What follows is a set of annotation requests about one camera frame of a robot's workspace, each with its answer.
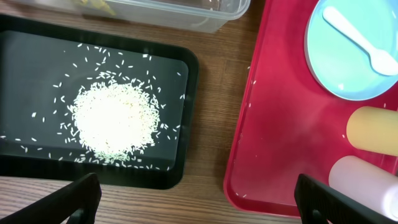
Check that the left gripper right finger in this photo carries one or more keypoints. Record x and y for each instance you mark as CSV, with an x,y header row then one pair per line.
x,y
320,204

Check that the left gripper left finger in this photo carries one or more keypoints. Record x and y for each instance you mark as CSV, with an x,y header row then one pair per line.
x,y
76,202

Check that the pink plastic cup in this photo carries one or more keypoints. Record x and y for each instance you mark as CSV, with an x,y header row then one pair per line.
x,y
367,184

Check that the yellow plastic cup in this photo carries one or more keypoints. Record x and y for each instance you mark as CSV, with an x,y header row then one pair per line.
x,y
374,130

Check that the white rice pile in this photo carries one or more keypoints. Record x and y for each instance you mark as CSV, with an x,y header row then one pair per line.
x,y
115,115

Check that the light blue plate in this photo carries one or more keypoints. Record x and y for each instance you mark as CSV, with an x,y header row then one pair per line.
x,y
337,63

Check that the white plastic spoon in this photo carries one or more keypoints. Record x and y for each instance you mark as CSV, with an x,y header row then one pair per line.
x,y
380,60

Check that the yellow snack wrapper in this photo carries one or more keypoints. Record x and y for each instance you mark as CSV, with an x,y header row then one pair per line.
x,y
100,5

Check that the red serving tray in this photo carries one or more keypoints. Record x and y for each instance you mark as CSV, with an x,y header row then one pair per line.
x,y
288,124

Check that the black plastic tray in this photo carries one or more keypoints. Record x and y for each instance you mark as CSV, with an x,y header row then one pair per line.
x,y
36,66

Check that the clear plastic bin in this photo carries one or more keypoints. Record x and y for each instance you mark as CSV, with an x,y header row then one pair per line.
x,y
206,16

